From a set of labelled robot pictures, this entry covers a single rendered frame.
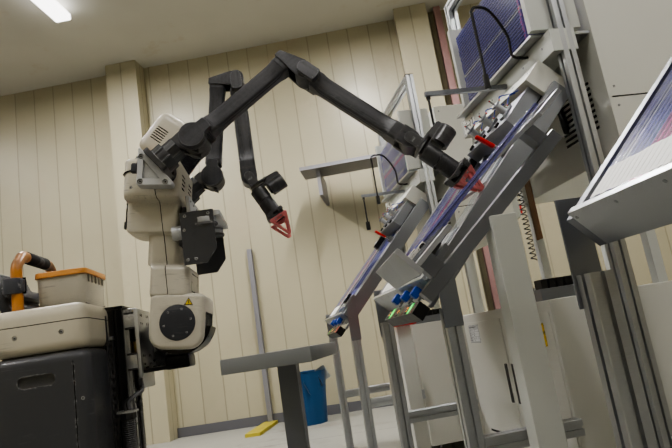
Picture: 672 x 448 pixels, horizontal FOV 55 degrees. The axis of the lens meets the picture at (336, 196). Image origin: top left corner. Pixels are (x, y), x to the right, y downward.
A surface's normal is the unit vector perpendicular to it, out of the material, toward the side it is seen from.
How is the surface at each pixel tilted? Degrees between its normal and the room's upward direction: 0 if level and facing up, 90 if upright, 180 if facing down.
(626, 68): 90
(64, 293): 92
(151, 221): 90
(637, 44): 90
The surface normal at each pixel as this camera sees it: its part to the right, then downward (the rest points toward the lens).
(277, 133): -0.11, -0.20
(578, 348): 0.14, -0.24
